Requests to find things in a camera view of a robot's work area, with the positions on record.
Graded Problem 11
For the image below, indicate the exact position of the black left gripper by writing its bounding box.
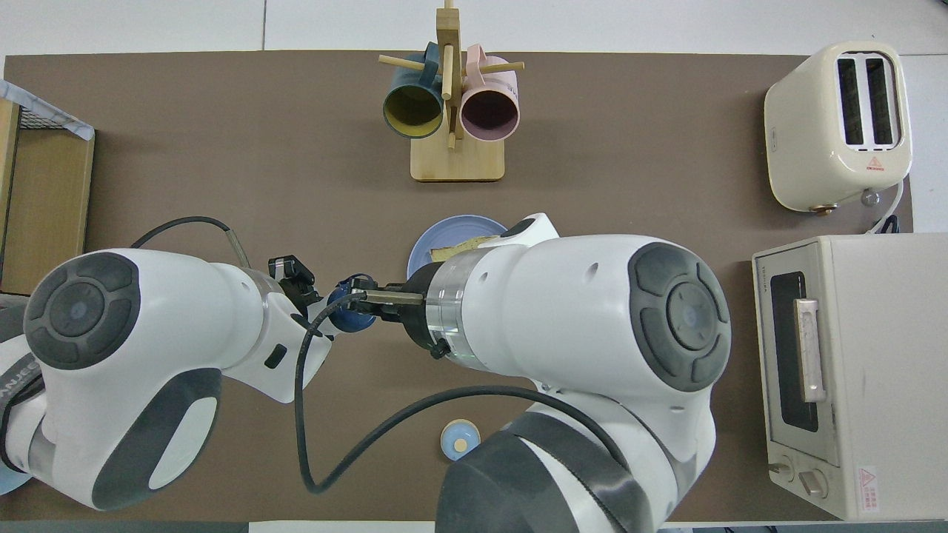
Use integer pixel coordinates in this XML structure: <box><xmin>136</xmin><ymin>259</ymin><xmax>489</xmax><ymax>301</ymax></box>
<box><xmin>268</xmin><ymin>255</ymin><xmax>404</xmax><ymax>330</ymax></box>

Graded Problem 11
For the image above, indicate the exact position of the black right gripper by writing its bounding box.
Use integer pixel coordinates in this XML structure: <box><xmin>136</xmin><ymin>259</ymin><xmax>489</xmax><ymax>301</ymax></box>
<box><xmin>350</xmin><ymin>261</ymin><xmax>445</xmax><ymax>358</ymax></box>

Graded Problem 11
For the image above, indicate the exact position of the translucent squeeze bottle blue cap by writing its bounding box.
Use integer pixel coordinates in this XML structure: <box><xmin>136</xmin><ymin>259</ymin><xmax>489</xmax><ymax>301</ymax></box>
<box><xmin>324</xmin><ymin>278</ymin><xmax>376</xmax><ymax>334</ymax></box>

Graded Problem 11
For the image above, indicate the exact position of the toasted bread slice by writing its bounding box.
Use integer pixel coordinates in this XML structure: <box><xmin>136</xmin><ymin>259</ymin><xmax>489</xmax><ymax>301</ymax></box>
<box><xmin>430</xmin><ymin>235</ymin><xmax>504</xmax><ymax>264</ymax></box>

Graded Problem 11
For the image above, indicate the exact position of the light blue round plate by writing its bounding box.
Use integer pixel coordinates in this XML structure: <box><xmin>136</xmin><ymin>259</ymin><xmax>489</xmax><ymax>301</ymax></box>
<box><xmin>0</xmin><ymin>463</ymin><xmax>34</xmax><ymax>496</ymax></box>

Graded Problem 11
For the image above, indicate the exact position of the blue dome shaker wooden knob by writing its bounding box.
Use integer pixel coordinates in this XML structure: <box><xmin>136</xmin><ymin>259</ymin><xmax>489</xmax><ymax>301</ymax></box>
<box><xmin>440</xmin><ymin>418</ymin><xmax>482</xmax><ymax>462</ymax></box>

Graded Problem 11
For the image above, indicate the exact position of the wooden mug tree stand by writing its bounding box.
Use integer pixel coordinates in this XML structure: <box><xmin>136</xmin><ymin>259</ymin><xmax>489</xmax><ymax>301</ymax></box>
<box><xmin>378</xmin><ymin>0</ymin><xmax>525</xmax><ymax>183</ymax></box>

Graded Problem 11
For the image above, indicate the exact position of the brown table mat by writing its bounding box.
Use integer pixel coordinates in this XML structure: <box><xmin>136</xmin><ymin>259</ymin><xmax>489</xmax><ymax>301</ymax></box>
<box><xmin>0</xmin><ymin>50</ymin><xmax>913</xmax><ymax>523</ymax></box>

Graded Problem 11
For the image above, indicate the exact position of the dark teal mug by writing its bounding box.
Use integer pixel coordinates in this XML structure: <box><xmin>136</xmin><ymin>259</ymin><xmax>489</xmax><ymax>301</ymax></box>
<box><xmin>382</xmin><ymin>41</ymin><xmax>445</xmax><ymax>140</ymax></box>

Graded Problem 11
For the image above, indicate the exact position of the pink ribbed mug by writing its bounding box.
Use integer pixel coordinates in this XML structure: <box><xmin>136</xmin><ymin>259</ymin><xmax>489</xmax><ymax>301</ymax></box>
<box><xmin>459</xmin><ymin>44</ymin><xmax>521</xmax><ymax>144</ymax></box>

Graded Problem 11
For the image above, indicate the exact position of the wooden two-tier shelf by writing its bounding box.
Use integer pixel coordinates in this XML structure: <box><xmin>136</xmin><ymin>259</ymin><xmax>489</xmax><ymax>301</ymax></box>
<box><xmin>0</xmin><ymin>98</ymin><xmax>96</xmax><ymax>297</ymax></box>

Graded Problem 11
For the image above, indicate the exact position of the white grid patterned cloth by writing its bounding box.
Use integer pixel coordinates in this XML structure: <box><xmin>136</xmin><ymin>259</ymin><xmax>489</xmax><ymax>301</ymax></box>
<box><xmin>0</xmin><ymin>79</ymin><xmax>96</xmax><ymax>141</ymax></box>

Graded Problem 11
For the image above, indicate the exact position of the cream two-slot toaster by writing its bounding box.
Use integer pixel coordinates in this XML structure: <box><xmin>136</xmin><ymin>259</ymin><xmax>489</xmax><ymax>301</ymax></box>
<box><xmin>764</xmin><ymin>41</ymin><xmax>913</xmax><ymax>215</ymax></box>

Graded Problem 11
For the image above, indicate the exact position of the white toaster oven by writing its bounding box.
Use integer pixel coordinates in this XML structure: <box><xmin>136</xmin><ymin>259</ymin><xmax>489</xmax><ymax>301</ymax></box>
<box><xmin>752</xmin><ymin>235</ymin><xmax>948</xmax><ymax>521</ymax></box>

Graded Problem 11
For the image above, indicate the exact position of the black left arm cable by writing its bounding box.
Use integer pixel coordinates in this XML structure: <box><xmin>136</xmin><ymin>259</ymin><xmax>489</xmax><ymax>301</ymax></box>
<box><xmin>131</xmin><ymin>215</ymin><xmax>253</xmax><ymax>271</ymax></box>

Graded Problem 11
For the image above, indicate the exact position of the black wire basket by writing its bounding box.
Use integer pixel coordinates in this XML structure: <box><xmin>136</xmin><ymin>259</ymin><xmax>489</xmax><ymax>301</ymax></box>
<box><xmin>16</xmin><ymin>106</ymin><xmax>71</xmax><ymax>131</ymax></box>

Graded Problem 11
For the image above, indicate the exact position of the white toaster power cord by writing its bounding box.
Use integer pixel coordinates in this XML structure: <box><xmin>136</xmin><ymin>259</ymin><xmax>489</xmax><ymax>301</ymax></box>
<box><xmin>868</xmin><ymin>180</ymin><xmax>906</xmax><ymax>235</ymax></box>

